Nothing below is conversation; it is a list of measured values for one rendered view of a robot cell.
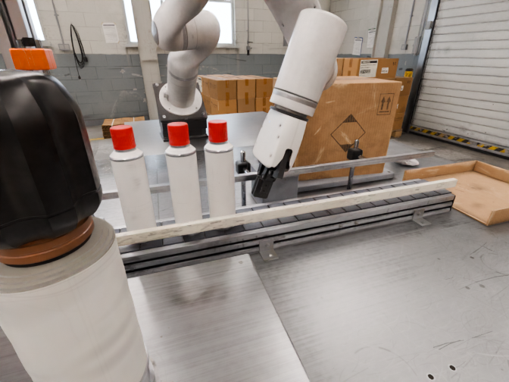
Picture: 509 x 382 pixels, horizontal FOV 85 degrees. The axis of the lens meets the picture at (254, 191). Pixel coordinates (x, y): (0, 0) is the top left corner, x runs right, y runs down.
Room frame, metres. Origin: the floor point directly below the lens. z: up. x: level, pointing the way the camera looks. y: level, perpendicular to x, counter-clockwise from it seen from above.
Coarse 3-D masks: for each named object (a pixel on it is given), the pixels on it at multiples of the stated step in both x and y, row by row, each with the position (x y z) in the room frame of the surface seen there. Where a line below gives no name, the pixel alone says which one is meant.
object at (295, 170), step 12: (384, 156) 0.65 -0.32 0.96; (396, 156) 0.66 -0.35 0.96; (408, 156) 0.67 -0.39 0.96; (420, 156) 0.68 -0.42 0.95; (300, 168) 0.57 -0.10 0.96; (312, 168) 0.58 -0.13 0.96; (324, 168) 0.59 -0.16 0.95; (336, 168) 0.60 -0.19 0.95; (204, 180) 0.51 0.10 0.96; (240, 180) 0.53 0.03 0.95; (108, 192) 0.46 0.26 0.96; (156, 192) 0.48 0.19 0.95
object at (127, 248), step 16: (352, 192) 0.62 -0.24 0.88; (432, 192) 0.62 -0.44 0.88; (448, 192) 0.62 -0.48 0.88; (256, 208) 0.54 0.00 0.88; (336, 208) 0.54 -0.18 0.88; (352, 208) 0.54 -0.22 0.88; (160, 224) 0.48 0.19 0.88; (256, 224) 0.48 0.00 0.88; (272, 224) 0.48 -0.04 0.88; (160, 240) 0.42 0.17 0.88; (176, 240) 0.42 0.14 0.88; (192, 240) 0.43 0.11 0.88
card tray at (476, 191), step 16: (416, 176) 0.81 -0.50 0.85; (432, 176) 0.83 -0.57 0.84; (448, 176) 0.83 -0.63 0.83; (464, 176) 0.83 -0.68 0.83; (480, 176) 0.83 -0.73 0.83; (496, 176) 0.81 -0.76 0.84; (464, 192) 0.72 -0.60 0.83; (480, 192) 0.72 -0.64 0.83; (496, 192) 0.72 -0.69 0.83; (464, 208) 0.62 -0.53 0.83; (480, 208) 0.62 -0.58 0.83; (496, 208) 0.62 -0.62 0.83
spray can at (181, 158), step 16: (176, 128) 0.44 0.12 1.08; (176, 144) 0.44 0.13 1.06; (176, 160) 0.43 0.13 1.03; (192, 160) 0.45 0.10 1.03; (176, 176) 0.43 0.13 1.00; (192, 176) 0.44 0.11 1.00; (176, 192) 0.44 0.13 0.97; (192, 192) 0.44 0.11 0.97; (176, 208) 0.44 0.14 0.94; (192, 208) 0.44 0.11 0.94
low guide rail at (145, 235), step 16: (368, 192) 0.55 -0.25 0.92; (384, 192) 0.55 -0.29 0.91; (400, 192) 0.57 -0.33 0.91; (416, 192) 0.58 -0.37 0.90; (272, 208) 0.48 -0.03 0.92; (288, 208) 0.48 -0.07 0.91; (304, 208) 0.49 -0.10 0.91; (320, 208) 0.50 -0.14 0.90; (176, 224) 0.42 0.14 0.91; (192, 224) 0.42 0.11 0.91; (208, 224) 0.43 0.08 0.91; (224, 224) 0.44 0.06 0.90; (240, 224) 0.45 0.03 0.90; (128, 240) 0.39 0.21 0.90; (144, 240) 0.40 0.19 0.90
